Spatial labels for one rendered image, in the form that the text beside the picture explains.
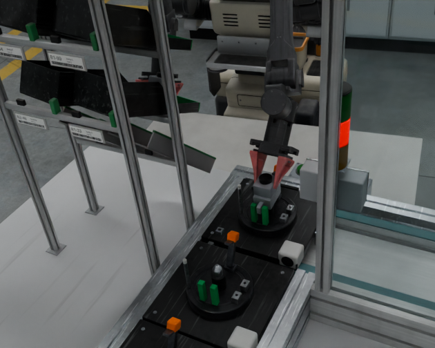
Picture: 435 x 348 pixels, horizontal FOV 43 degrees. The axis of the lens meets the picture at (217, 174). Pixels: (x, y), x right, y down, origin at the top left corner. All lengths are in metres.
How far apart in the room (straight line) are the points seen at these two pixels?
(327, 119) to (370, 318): 0.46
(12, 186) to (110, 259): 1.99
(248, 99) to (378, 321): 1.11
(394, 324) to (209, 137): 0.93
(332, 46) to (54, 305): 0.90
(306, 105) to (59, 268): 1.18
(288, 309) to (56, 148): 2.65
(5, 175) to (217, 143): 1.94
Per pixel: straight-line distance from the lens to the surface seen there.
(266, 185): 1.26
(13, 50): 1.18
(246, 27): 1.94
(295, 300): 1.19
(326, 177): 1.01
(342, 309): 1.22
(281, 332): 1.14
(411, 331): 1.21
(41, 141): 3.74
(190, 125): 1.93
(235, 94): 2.08
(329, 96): 0.92
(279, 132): 1.26
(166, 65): 1.18
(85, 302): 1.39
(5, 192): 3.38
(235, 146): 1.80
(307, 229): 1.32
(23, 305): 1.45
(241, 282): 1.18
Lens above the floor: 1.87
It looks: 37 degrees down
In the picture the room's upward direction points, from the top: 6 degrees counter-clockwise
